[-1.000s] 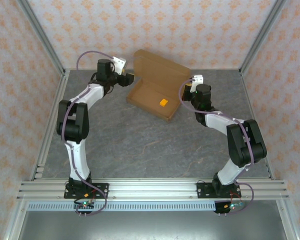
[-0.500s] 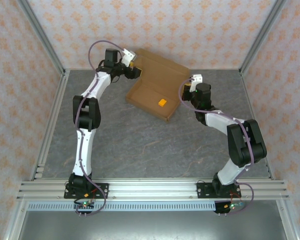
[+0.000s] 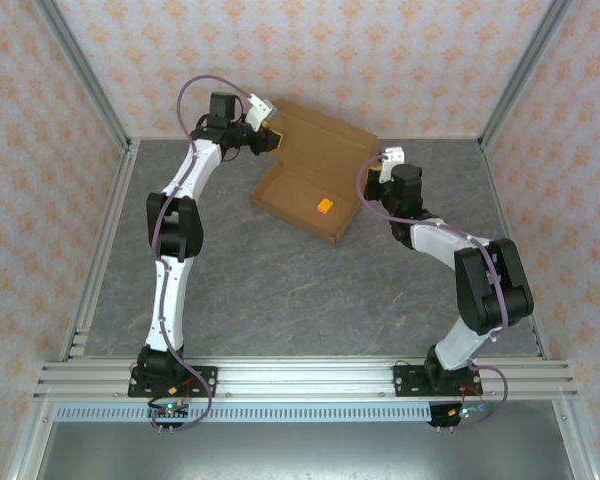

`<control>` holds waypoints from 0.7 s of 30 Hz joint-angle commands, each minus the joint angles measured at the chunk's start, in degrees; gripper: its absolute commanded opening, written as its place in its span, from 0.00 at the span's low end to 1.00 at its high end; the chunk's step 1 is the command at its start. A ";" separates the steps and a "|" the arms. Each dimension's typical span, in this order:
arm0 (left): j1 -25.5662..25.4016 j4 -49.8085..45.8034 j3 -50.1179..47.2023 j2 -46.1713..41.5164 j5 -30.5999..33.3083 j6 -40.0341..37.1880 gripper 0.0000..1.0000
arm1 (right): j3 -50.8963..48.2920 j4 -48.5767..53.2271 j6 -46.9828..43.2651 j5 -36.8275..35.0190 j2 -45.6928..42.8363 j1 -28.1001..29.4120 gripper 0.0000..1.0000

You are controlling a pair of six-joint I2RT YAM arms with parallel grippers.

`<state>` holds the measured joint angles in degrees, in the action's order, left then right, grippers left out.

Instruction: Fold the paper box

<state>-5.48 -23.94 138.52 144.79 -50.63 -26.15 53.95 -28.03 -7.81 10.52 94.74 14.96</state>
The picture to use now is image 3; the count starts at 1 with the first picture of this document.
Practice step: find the brown cardboard box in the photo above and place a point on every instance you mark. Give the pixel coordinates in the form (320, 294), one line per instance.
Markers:
(320, 150)

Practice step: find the small orange block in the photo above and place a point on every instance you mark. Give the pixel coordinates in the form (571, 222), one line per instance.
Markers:
(325, 206)

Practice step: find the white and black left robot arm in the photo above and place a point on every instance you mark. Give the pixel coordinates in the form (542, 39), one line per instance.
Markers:
(167, 300)

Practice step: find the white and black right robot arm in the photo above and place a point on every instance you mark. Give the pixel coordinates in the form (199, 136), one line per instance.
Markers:
(490, 285)

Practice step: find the grey metal sheet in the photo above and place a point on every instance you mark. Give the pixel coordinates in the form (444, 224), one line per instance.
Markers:
(305, 452)

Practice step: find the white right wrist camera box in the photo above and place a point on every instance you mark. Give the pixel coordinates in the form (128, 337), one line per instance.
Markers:
(394, 156)

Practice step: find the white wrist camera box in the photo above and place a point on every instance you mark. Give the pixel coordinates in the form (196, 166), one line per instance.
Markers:
(394, 156)
(259, 110)

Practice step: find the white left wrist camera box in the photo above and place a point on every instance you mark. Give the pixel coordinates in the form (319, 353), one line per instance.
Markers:
(259, 110)

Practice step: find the aluminium table side rail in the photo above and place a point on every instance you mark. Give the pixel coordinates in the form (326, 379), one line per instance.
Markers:
(505, 215)
(105, 240)

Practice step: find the aluminium frame post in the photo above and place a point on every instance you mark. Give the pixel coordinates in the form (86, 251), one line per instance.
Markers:
(80, 70)
(525, 70)

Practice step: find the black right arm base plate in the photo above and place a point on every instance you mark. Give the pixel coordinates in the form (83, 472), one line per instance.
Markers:
(405, 380)

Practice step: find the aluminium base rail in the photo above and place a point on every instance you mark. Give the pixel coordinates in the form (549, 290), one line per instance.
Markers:
(305, 380)

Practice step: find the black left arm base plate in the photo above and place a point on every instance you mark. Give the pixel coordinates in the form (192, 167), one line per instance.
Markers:
(205, 380)

